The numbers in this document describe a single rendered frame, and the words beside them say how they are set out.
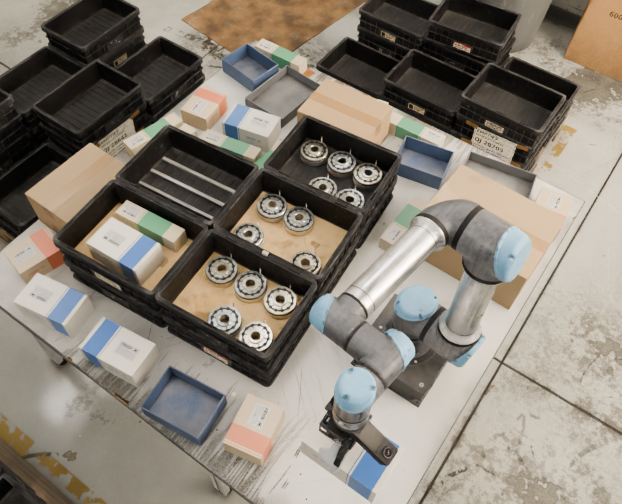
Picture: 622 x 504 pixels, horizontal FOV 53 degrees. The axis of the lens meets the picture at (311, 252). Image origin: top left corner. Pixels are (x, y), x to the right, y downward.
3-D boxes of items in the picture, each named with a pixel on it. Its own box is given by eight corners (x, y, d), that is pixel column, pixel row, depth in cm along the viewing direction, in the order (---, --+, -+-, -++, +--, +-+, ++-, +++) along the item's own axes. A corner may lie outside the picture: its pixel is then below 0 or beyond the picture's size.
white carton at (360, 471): (398, 460, 148) (404, 449, 141) (372, 503, 143) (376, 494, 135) (329, 412, 154) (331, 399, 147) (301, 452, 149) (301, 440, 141)
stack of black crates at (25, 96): (66, 96, 343) (45, 44, 315) (105, 119, 334) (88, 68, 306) (7, 138, 325) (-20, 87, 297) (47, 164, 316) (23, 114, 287)
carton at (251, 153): (262, 159, 247) (261, 148, 242) (254, 169, 243) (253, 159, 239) (209, 139, 252) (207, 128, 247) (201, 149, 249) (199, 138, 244)
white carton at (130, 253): (165, 259, 204) (160, 243, 196) (141, 286, 198) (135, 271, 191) (118, 232, 209) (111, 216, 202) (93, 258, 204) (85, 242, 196)
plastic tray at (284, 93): (286, 74, 275) (286, 64, 271) (322, 94, 268) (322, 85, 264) (245, 106, 263) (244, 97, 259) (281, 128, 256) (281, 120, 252)
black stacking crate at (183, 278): (317, 301, 199) (318, 282, 189) (267, 376, 184) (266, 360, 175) (214, 248, 209) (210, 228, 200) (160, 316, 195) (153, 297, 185)
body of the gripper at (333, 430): (337, 405, 141) (340, 385, 131) (369, 427, 138) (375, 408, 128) (317, 433, 137) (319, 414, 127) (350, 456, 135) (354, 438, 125)
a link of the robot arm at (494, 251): (439, 321, 185) (486, 195, 142) (482, 351, 179) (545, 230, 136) (415, 347, 180) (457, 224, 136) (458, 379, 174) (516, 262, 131)
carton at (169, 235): (187, 240, 208) (185, 229, 203) (176, 253, 205) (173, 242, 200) (130, 210, 215) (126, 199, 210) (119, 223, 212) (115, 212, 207)
